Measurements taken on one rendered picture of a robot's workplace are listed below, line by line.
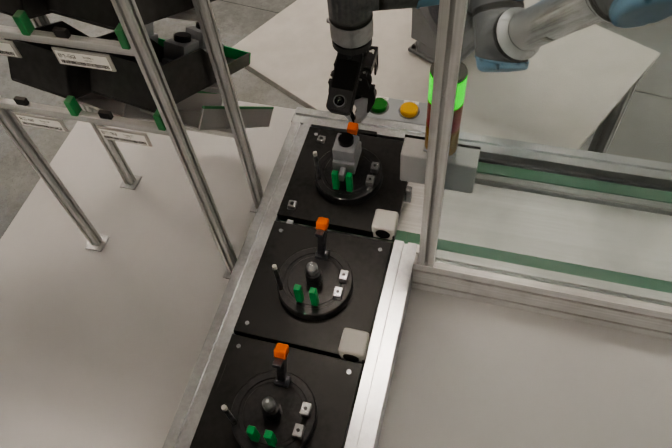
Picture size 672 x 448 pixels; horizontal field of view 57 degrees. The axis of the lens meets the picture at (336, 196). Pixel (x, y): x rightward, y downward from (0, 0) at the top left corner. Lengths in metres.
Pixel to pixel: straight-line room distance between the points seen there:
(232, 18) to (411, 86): 1.81
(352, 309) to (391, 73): 0.73
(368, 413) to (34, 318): 0.72
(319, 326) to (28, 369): 0.59
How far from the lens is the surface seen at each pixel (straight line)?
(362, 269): 1.18
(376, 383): 1.10
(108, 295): 1.40
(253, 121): 1.31
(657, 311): 1.25
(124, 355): 1.32
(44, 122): 1.12
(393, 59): 1.70
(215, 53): 1.07
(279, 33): 1.81
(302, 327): 1.14
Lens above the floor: 2.00
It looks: 54 degrees down
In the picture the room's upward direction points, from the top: 7 degrees counter-clockwise
